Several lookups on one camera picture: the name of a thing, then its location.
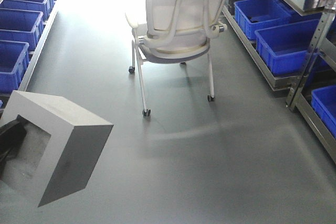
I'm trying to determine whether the blue bin right shelf near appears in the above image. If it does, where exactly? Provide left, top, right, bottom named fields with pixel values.
left=255, top=19, right=319, bottom=76

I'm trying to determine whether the blue bin lower right corner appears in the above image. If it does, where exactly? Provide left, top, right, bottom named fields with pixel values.
left=311, top=85, right=335, bottom=137

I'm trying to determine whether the blue bin shelf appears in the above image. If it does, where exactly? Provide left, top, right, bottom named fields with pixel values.
left=255, top=19, right=319, bottom=76
left=234, top=0, right=291, bottom=40

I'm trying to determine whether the white office chair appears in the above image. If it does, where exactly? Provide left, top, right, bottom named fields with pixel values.
left=125, top=0, right=227, bottom=117

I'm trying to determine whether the blue bin left row nearest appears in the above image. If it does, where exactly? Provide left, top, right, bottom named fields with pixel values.
left=1, top=40, right=29, bottom=93

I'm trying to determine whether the gray hollow cube base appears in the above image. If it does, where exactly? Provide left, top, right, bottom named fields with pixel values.
left=1, top=91, right=113, bottom=207

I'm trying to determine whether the steel roller rack right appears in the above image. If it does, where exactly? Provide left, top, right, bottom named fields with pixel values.
left=223, top=0, right=335, bottom=158

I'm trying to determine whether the blue bin right shelf far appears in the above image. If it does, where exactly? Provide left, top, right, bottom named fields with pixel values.
left=234, top=0, right=291, bottom=40

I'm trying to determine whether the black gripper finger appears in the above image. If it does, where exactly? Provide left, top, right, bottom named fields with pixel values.
left=1, top=120, right=26, bottom=178

